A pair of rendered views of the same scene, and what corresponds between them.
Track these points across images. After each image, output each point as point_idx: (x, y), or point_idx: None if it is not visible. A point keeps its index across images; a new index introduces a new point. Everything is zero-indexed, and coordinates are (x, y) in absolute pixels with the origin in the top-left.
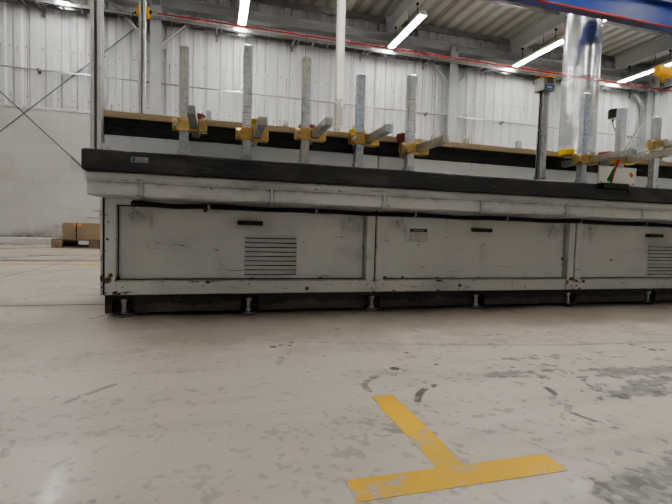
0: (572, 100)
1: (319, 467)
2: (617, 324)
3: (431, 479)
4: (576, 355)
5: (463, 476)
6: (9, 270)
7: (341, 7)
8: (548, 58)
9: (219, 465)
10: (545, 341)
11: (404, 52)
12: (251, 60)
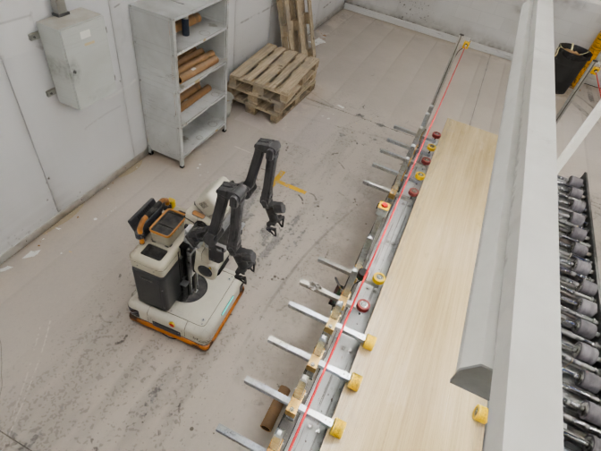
0: None
1: (291, 172)
2: (302, 319)
3: (277, 177)
4: (291, 249)
5: (275, 180)
6: (596, 196)
7: (594, 108)
8: None
9: (300, 165)
10: (308, 259)
11: None
12: (423, 119)
